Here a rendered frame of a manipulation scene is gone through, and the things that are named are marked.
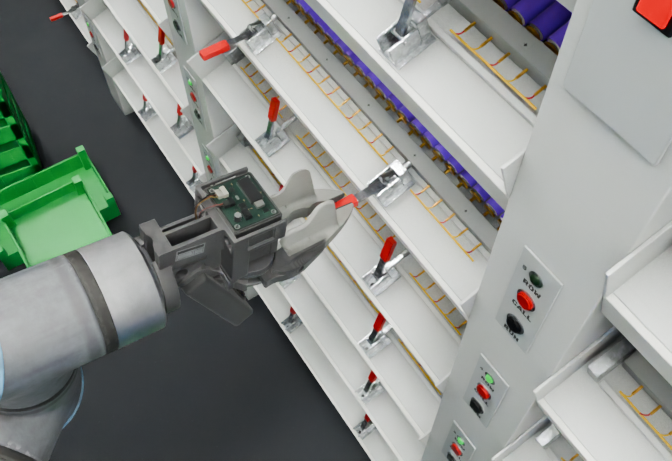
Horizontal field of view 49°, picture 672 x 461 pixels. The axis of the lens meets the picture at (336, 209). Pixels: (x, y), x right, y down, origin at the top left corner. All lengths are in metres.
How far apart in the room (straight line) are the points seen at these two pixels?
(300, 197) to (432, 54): 0.20
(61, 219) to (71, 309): 1.33
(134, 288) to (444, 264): 0.30
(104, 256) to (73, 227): 1.30
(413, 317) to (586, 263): 0.44
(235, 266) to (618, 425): 0.35
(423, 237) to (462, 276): 0.06
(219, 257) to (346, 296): 0.52
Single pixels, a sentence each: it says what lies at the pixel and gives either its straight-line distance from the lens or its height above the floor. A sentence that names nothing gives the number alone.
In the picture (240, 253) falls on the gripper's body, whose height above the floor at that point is 1.05.
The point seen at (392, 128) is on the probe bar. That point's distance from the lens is 0.78.
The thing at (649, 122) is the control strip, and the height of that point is 1.30.
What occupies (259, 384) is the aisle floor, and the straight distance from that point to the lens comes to 1.71.
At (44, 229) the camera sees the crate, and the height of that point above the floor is 0.07.
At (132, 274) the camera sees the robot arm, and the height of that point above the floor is 1.08.
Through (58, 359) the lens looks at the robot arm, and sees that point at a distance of 0.62.
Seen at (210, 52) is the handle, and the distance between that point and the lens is 0.89.
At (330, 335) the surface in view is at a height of 0.36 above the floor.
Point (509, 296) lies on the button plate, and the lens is 0.62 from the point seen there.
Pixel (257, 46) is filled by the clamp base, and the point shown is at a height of 0.96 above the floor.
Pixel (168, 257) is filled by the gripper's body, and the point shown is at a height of 1.07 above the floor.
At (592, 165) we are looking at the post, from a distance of 0.47.
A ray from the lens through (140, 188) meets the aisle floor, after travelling 2.03.
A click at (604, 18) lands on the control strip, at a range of 0.41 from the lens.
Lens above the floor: 1.59
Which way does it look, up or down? 56 degrees down
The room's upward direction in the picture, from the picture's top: straight up
